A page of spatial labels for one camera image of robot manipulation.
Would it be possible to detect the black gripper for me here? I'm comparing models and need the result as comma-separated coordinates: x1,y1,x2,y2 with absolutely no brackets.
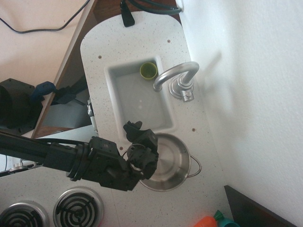
89,121,159,191

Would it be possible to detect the stainless steel pot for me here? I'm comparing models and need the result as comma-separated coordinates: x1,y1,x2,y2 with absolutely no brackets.
122,133,203,193

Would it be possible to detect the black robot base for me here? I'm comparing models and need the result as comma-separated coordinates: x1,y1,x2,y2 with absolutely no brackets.
0,79,43,135

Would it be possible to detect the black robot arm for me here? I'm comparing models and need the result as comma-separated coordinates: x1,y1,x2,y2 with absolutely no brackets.
0,121,159,191

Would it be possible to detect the white toy sink basin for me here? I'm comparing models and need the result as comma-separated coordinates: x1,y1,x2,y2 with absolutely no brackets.
104,55,177,140

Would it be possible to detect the silver stove knob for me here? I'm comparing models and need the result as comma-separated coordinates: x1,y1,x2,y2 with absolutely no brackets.
87,99,94,117

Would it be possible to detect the green plastic cup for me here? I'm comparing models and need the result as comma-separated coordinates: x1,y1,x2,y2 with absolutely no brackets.
139,62,158,80

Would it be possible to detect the silver toy faucet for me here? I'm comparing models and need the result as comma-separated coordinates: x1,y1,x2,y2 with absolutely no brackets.
153,61,199,102

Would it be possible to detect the blue clamp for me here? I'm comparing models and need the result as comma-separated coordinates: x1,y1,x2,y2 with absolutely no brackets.
29,81,76,105

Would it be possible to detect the right stove burner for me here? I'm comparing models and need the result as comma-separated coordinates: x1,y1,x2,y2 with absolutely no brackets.
53,186,105,227

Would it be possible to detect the stove burner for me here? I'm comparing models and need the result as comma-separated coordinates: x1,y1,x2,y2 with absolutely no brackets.
0,201,50,227
53,186,105,227

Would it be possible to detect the orange toy carrot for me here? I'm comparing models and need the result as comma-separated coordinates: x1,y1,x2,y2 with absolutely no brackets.
193,216,217,227

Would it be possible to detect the teal plastic toy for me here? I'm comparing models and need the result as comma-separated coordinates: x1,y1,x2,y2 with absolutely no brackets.
213,210,240,227

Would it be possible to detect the left stove burner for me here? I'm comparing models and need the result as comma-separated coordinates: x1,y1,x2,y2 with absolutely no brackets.
0,201,50,227

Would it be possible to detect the black strap clip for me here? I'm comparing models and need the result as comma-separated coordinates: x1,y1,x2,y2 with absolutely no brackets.
120,0,135,27

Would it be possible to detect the black cable on floor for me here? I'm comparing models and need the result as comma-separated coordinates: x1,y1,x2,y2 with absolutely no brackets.
0,0,92,34

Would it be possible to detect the dark green hose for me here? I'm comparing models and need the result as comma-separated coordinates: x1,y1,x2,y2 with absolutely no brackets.
129,0,183,15

